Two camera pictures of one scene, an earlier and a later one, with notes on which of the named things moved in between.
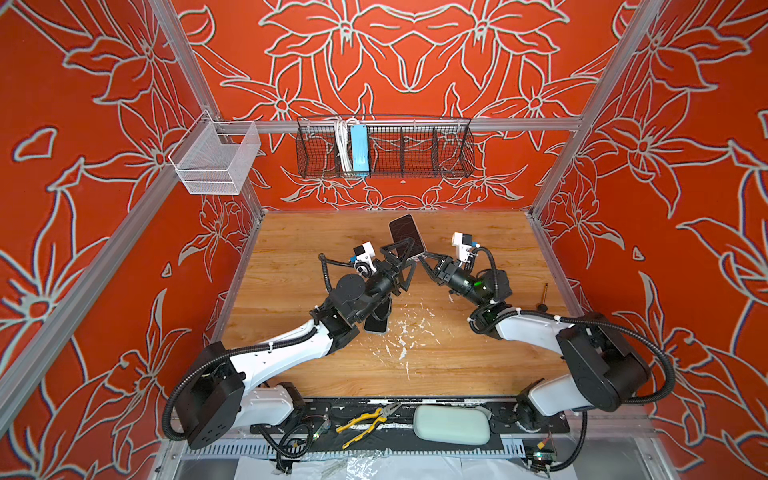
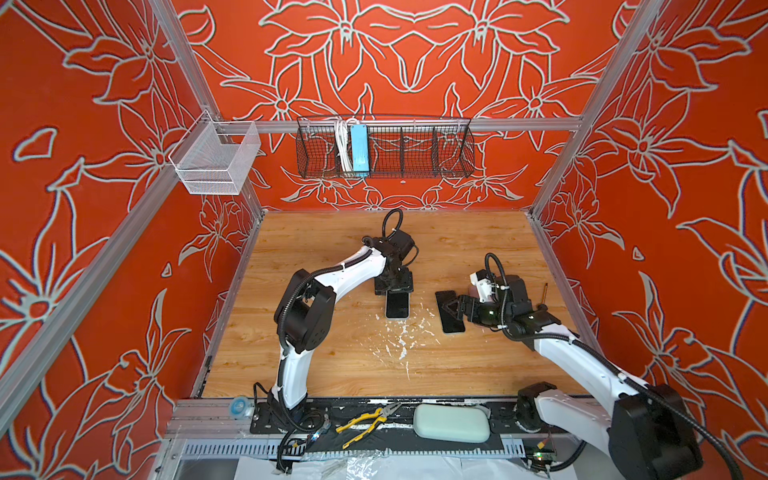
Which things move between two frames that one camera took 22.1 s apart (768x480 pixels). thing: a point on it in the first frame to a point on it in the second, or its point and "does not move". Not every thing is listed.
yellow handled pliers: x=380 y=416 does not move
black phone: x=378 y=321 to x=397 y=305
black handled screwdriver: x=542 y=307 does not move
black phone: x=403 y=228 to x=450 y=323
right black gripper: x=450 y=272 to x=466 y=302
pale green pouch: x=458 y=424 does not move
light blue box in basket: x=360 y=150 does not move
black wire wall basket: x=383 y=146 does not move
